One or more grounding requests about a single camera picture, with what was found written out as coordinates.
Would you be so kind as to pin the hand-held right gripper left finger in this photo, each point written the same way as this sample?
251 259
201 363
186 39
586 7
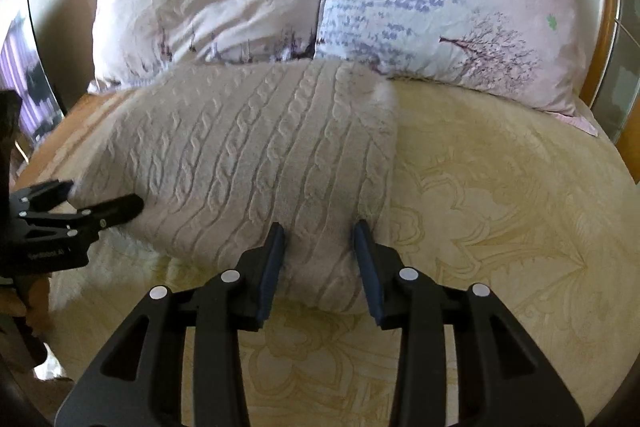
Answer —
270 267

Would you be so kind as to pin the purple framed picture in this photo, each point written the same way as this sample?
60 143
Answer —
27 72

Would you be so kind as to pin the cream patterned bed blanket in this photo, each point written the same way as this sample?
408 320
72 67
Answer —
500 232

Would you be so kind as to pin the wooden bedside table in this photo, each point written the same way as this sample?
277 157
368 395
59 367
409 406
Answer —
65 132

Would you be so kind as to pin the wooden bed headboard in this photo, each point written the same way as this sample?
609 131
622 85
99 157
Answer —
607 7

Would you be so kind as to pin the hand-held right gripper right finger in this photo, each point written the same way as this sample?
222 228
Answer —
367 267

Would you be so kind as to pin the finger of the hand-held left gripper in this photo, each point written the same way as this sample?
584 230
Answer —
47 196
117 208

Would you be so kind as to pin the white fluffy blanket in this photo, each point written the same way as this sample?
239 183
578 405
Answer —
115 252

